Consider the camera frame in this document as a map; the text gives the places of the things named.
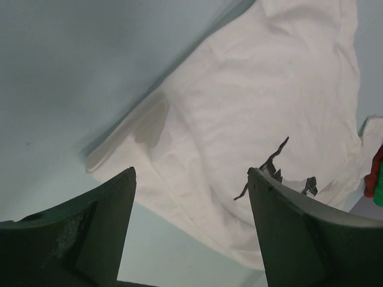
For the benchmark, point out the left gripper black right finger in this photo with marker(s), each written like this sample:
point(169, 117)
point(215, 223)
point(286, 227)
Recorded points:
point(307, 243)

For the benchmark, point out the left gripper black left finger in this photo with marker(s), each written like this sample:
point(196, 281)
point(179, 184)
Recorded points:
point(77, 243)

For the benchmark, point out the white t-shirt with robot print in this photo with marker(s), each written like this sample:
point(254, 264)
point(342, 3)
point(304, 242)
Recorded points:
point(279, 82)

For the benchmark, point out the green folded t-shirt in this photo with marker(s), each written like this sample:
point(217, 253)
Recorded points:
point(378, 197)

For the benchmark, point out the red folded t-shirt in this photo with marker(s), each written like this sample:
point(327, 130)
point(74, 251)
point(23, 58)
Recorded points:
point(370, 180)

